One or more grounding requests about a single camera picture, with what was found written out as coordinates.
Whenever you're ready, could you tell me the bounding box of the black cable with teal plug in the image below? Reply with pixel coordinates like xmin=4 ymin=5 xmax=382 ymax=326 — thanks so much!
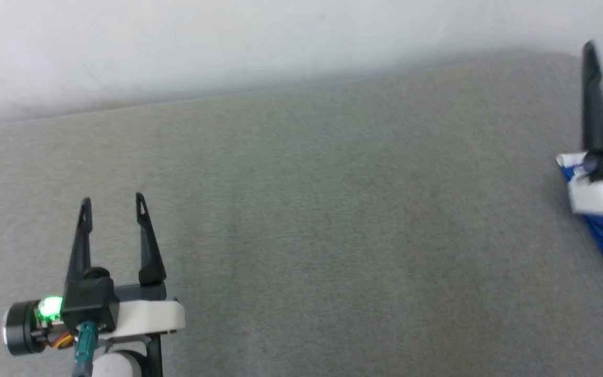
xmin=71 ymin=322 xmax=99 ymax=377

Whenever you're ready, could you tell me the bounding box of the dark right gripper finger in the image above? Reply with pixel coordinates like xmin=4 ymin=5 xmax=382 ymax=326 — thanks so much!
xmin=582 ymin=41 xmax=603 ymax=155

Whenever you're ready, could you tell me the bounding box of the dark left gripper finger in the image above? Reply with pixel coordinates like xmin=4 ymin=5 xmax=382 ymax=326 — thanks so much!
xmin=66 ymin=197 xmax=93 ymax=286
xmin=135 ymin=192 xmax=167 ymax=286

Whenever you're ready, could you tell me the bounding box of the grey fabric sofa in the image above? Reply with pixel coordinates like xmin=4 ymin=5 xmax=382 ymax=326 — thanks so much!
xmin=0 ymin=50 xmax=603 ymax=377

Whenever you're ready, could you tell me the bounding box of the blue garment with white hem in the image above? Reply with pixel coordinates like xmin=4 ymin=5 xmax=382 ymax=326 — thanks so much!
xmin=557 ymin=153 xmax=603 ymax=277

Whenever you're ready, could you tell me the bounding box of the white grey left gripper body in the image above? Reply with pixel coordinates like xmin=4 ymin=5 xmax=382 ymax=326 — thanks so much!
xmin=2 ymin=283 xmax=185 ymax=377

